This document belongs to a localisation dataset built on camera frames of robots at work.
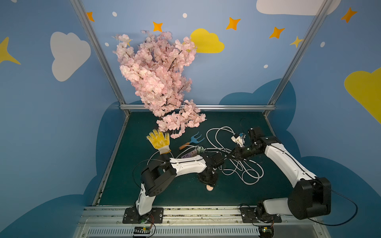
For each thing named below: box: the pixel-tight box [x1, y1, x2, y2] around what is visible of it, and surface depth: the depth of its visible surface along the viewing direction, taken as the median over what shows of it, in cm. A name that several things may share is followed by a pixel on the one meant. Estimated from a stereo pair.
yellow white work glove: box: [146, 128, 172, 155], surface depth 104 cm
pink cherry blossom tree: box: [112, 30, 206, 139], surface depth 74 cm
